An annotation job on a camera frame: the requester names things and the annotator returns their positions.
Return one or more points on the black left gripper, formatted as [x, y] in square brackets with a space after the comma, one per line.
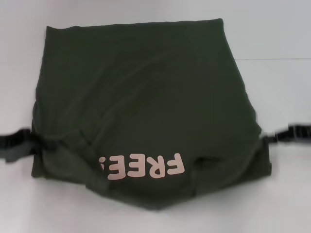
[14, 140]

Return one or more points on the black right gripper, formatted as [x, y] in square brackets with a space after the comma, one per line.
[296, 134]

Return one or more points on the dark green FREE! t-shirt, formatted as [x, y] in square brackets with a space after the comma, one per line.
[150, 97]

